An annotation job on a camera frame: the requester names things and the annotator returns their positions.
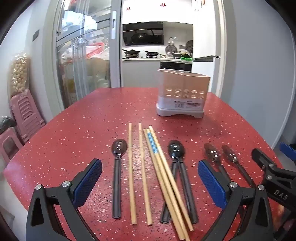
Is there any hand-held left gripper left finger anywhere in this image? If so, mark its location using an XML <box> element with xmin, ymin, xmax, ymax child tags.
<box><xmin>25</xmin><ymin>158</ymin><xmax>103</xmax><ymax>241</ymax></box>

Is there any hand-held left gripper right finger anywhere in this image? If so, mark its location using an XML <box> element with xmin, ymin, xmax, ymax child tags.
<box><xmin>198</xmin><ymin>159</ymin><xmax>278</xmax><ymax>241</ymax></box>

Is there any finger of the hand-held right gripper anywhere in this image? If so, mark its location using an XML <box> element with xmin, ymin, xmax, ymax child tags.
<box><xmin>279</xmin><ymin>142</ymin><xmax>296</xmax><ymax>163</ymax></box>
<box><xmin>252</xmin><ymin>148</ymin><xmax>278</xmax><ymax>173</ymax></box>

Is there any brown spoon black handle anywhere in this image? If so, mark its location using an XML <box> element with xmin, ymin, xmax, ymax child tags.
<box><xmin>159</xmin><ymin>140</ymin><xmax>186</xmax><ymax>224</ymax></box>
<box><xmin>221</xmin><ymin>145</ymin><xmax>257</xmax><ymax>189</ymax></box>
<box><xmin>111</xmin><ymin>138</ymin><xmax>128</xmax><ymax>219</ymax></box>
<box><xmin>203</xmin><ymin>143</ymin><xmax>232</xmax><ymax>183</ymax></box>
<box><xmin>168</xmin><ymin>140</ymin><xmax>199</xmax><ymax>224</ymax></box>

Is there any yellow patterned wooden chopstick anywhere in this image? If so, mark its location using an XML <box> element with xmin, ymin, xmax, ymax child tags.
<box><xmin>149</xmin><ymin>126</ymin><xmax>194</xmax><ymax>231</ymax></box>

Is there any blue patterned wooden chopstick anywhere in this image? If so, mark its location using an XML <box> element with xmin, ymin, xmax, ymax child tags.
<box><xmin>146</xmin><ymin>132</ymin><xmax>190</xmax><ymax>241</ymax></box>

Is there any beige perforated utensil holder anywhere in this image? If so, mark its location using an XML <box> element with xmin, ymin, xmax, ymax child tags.
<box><xmin>156</xmin><ymin>69</ymin><xmax>211</xmax><ymax>119</ymax></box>

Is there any pink plastic stool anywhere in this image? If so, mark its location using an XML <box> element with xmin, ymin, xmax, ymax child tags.
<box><xmin>0</xmin><ymin>127</ymin><xmax>23</xmax><ymax>163</ymax></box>

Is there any stack of pink plastic stools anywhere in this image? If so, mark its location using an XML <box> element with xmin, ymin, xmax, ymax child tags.
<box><xmin>9</xmin><ymin>89</ymin><xmax>46</xmax><ymax>145</ymax></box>

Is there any white refrigerator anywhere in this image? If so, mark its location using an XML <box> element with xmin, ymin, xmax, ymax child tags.
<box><xmin>193</xmin><ymin>55</ymin><xmax>221</xmax><ymax>94</ymax></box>

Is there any dark plastic bag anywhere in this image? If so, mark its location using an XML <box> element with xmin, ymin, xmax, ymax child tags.
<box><xmin>0</xmin><ymin>115</ymin><xmax>17</xmax><ymax>135</ymax></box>

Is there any glass sliding door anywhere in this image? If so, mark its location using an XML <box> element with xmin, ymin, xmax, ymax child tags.
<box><xmin>54</xmin><ymin>0</ymin><xmax>122</xmax><ymax>109</ymax></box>

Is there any black built-in oven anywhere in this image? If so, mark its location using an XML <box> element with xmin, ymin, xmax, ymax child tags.
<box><xmin>159</xmin><ymin>61</ymin><xmax>192</xmax><ymax>71</ymax></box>

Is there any clear bag of white balls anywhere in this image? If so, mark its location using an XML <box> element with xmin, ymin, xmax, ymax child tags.
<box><xmin>9</xmin><ymin>53</ymin><xmax>30</xmax><ymax>98</ymax></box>

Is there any red plastic basket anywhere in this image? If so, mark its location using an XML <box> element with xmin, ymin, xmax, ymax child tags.
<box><xmin>84</xmin><ymin>42</ymin><xmax>105</xmax><ymax>59</ymax></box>

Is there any black wok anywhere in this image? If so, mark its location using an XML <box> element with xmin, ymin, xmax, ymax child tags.
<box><xmin>122</xmin><ymin>49</ymin><xmax>141</xmax><ymax>58</ymax></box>

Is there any black range hood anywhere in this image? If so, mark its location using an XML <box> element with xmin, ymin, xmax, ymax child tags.
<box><xmin>122</xmin><ymin>22</ymin><xmax>164</xmax><ymax>46</ymax></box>

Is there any round wire strainer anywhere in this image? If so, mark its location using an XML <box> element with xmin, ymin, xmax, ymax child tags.
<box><xmin>165</xmin><ymin>44</ymin><xmax>177</xmax><ymax>56</ymax></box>

